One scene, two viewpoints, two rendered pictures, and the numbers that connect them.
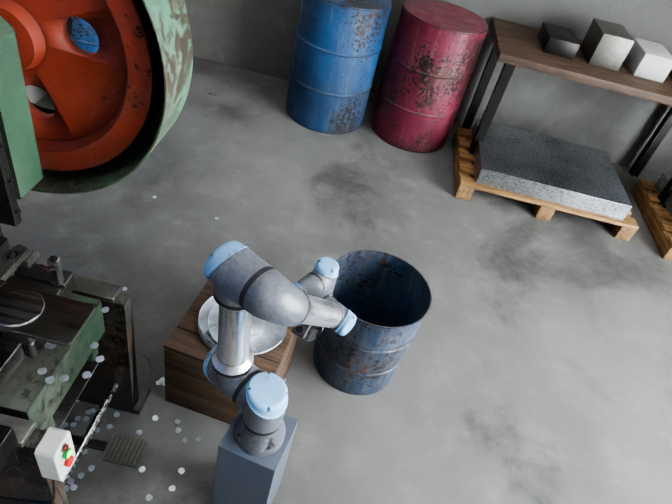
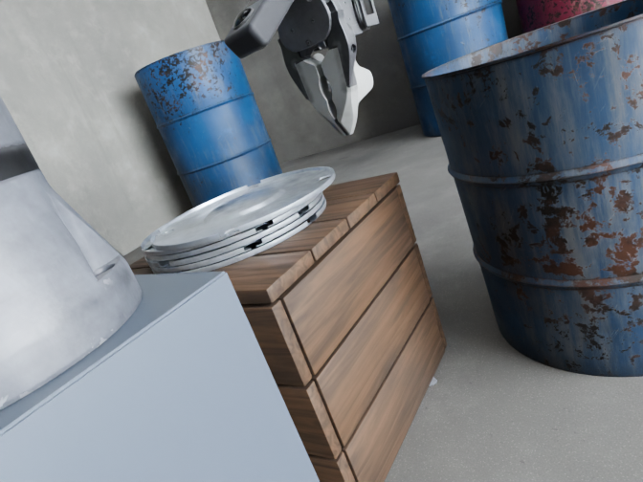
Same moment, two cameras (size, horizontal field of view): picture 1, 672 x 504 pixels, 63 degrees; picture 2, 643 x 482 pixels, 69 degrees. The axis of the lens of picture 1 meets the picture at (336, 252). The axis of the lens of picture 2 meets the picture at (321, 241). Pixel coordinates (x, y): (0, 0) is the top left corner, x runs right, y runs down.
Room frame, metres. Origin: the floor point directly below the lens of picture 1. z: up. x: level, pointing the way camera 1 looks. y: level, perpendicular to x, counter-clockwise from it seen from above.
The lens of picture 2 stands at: (0.74, -0.20, 0.53)
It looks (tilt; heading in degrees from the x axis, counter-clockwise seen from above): 18 degrees down; 32
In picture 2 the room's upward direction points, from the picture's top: 20 degrees counter-clockwise
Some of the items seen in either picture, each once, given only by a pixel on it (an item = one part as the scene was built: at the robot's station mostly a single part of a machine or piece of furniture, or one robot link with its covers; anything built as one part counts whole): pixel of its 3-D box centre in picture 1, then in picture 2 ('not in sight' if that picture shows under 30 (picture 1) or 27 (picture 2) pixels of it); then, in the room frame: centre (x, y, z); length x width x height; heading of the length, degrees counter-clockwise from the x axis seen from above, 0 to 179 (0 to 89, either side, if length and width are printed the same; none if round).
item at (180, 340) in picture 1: (234, 354); (279, 324); (1.30, 0.28, 0.18); 0.40 x 0.38 x 0.35; 84
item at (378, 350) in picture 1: (366, 325); (587, 180); (1.57, -0.20, 0.24); 0.42 x 0.42 x 0.48
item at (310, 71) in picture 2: not in sight; (334, 93); (1.24, 0.03, 0.51); 0.06 x 0.03 x 0.09; 164
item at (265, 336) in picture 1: (247, 322); (244, 204); (1.29, 0.24, 0.40); 0.29 x 0.29 x 0.01
